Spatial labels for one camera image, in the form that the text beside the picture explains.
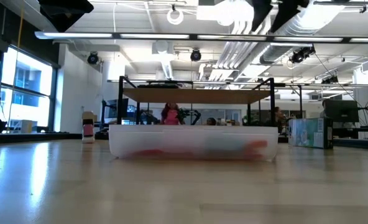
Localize yellow hanging cable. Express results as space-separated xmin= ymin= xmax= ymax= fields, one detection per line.
xmin=16 ymin=9 xmax=25 ymax=52

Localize white glue bottle pink label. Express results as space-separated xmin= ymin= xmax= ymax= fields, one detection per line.
xmin=81 ymin=111 xmax=96 ymax=144

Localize small black ceiling device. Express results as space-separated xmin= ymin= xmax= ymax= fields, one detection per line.
xmin=320 ymin=75 xmax=339 ymax=85

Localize wooden shelf black metal frame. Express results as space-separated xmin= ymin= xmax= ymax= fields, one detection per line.
xmin=116 ymin=75 xmax=277 ymax=127

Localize large glass window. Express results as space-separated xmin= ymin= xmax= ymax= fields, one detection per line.
xmin=0 ymin=45 xmax=58 ymax=134

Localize black overhead camera on mount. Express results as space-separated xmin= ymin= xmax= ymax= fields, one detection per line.
xmin=288 ymin=45 xmax=316 ymax=65

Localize red handled scissors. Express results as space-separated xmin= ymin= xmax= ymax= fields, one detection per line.
xmin=244 ymin=139 xmax=269 ymax=157

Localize colourful cardboard box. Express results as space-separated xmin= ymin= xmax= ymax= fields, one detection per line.
xmin=288 ymin=117 xmax=334 ymax=150

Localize dark computer monitor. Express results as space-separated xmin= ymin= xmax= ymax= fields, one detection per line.
xmin=321 ymin=99 xmax=361 ymax=124
xmin=104 ymin=98 xmax=129 ymax=119

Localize overhead black light bar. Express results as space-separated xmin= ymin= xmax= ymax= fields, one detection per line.
xmin=34 ymin=30 xmax=368 ymax=45

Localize silver ventilation duct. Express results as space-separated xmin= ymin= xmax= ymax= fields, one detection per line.
xmin=260 ymin=0 xmax=348 ymax=65

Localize black desk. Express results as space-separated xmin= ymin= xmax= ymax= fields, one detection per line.
xmin=332 ymin=124 xmax=368 ymax=140

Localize white coiled cable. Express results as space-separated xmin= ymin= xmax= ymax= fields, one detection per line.
xmin=166 ymin=8 xmax=185 ymax=26

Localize clear plastic pencil box base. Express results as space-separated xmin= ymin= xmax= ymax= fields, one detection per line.
xmin=108 ymin=124 xmax=279 ymax=162

